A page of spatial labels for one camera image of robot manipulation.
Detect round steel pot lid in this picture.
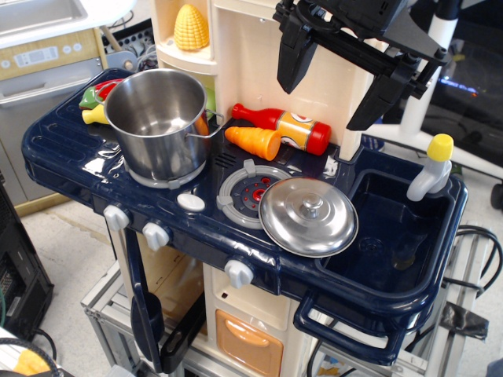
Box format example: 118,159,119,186
259,178,358,258

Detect white stove knob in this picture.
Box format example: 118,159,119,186
103,205,130,232
224,260,255,289
142,222,171,251

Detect black cable loop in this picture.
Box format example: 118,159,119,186
442,225,503,299

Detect navy toy kitchen counter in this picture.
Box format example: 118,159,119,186
22,92,468,365

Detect grey toy faucet yellow cap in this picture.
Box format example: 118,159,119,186
406,134,454,202

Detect yellow toy corn cob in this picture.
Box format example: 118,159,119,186
174,4,210,51

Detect navy oven door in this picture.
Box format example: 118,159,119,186
124,228,206,376

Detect grey left stove burner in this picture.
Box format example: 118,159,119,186
123,161,206,190

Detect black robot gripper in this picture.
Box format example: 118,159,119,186
273,1,449,131

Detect white stand pole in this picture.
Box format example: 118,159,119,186
363,0,503,180

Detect grey stove burner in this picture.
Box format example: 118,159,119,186
123,161,206,190
216,159,291,229

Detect yellow object bottom left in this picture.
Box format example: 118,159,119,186
13,350,50,376

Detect stainless steel pot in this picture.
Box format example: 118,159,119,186
102,68,225,180

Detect orange toy carrot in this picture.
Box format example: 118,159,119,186
224,126,281,161

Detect right white stove knob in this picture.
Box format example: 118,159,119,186
224,260,255,289

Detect grey right stove burner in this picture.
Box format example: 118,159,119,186
216,159,291,229

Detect orange toy drawer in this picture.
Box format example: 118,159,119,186
215,309,284,376

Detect black computer tower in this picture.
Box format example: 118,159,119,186
1,188,54,341

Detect cream toy kitchen tower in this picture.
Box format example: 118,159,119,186
151,1,371,376

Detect middle white stove knob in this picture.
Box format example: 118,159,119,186
142,222,171,251

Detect red green toy pepper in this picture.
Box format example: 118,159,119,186
79,79,123,110

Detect white oval button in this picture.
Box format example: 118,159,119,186
177,193,206,212

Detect red toy ketchup bottle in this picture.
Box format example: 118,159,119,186
231,104,332,156

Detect left white stove knob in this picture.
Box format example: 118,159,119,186
103,205,130,232

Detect yellow toy bottle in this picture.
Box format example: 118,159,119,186
82,104,109,125

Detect grey wooden cabinet appliance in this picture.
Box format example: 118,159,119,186
1,1,136,206

